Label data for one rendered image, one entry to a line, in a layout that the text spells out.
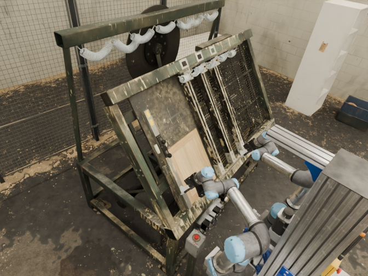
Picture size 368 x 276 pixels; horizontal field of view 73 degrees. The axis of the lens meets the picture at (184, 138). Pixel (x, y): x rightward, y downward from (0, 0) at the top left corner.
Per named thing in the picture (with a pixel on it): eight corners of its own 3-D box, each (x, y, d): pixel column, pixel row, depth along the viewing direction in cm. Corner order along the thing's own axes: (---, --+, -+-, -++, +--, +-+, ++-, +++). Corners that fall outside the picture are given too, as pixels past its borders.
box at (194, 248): (195, 259, 203) (198, 248, 191) (184, 249, 208) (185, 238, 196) (203, 247, 210) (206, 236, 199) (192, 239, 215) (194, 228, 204)
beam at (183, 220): (168, 238, 215) (177, 241, 207) (162, 227, 211) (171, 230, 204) (268, 125, 357) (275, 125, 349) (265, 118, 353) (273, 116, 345)
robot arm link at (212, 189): (225, 194, 149) (220, 177, 153) (208, 198, 146) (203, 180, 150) (221, 197, 156) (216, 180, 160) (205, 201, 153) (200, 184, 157)
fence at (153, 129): (185, 208, 223) (189, 209, 220) (141, 111, 196) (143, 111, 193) (189, 205, 227) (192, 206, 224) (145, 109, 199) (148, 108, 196)
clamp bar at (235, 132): (237, 153, 286) (256, 152, 269) (200, 51, 251) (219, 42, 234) (241, 148, 292) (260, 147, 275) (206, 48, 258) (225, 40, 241)
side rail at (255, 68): (263, 120, 348) (271, 119, 340) (239, 41, 316) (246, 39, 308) (265, 118, 353) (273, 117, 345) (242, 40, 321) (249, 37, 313)
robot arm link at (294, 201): (274, 208, 198) (308, 166, 160) (287, 200, 205) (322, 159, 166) (285, 220, 192) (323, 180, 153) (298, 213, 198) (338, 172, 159)
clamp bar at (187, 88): (216, 176, 256) (235, 177, 239) (170, 64, 221) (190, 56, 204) (220, 170, 262) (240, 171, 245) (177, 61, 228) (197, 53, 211)
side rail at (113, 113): (163, 227, 212) (172, 229, 204) (102, 108, 179) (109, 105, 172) (167, 222, 215) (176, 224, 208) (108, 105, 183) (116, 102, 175)
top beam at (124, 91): (105, 107, 175) (113, 105, 168) (99, 93, 172) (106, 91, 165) (246, 39, 317) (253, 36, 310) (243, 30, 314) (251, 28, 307)
